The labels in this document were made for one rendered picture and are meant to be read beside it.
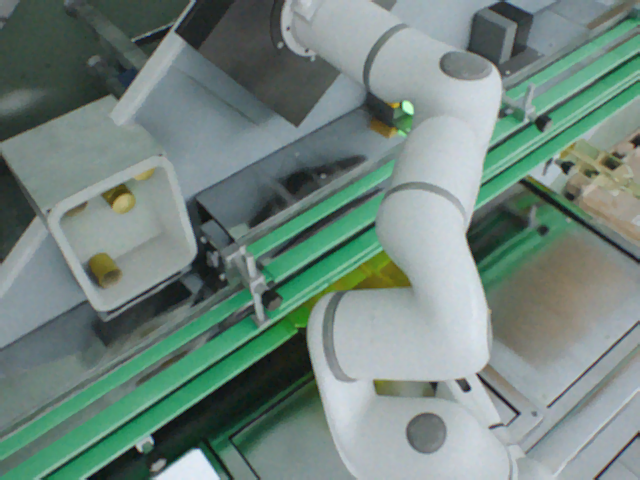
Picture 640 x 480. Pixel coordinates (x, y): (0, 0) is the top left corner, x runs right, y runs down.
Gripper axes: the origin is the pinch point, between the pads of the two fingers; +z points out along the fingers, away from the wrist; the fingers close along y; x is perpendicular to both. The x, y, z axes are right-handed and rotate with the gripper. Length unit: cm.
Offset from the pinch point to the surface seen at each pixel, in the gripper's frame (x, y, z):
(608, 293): -45.7, -15.5, 4.3
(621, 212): -271, -234, 149
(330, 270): 9.4, 6.4, 17.5
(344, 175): 1.9, 15.6, 28.2
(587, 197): -260, -235, 171
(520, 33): -43, 21, 44
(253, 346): 24.8, -3.3, 15.0
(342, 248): 5.6, 6.4, 20.9
